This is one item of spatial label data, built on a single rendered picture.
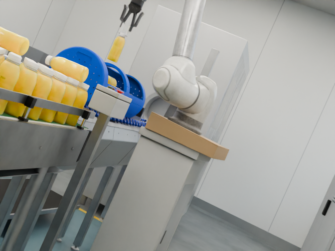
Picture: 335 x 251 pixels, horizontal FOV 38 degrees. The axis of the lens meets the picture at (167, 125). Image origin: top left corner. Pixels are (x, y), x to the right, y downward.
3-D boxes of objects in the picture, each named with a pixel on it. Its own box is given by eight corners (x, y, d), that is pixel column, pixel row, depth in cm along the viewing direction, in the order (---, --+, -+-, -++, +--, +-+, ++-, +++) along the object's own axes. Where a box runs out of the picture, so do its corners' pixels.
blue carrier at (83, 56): (134, 126, 310) (152, 85, 310) (88, 115, 225) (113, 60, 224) (96, 108, 316) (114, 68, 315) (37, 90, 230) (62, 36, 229)
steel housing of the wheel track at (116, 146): (153, 167, 432) (169, 132, 431) (56, 179, 219) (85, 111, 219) (125, 153, 437) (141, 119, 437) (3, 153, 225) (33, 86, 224)
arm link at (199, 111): (209, 127, 244) (229, 88, 244) (189, 117, 231) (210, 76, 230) (187, 116, 255) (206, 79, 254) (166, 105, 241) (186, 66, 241)
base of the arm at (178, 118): (201, 135, 256) (206, 125, 256) (200, 135, 234) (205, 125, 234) (170, 119, 258) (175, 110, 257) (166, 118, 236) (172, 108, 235)
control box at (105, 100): (122, 120, 208) (132, 98, 208) (109, 116, 188) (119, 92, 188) (102, 111, 210) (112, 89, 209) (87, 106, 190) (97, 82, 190)
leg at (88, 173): (62, 241, 333) (98, 159, 332) (59, 243, 327) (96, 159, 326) (55, 237, 334) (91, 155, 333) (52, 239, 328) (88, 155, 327)
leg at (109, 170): (80, 250, 330) (116, 167, 329) (77, 252, 325) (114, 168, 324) (72, 246, 332) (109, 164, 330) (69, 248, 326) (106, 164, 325)
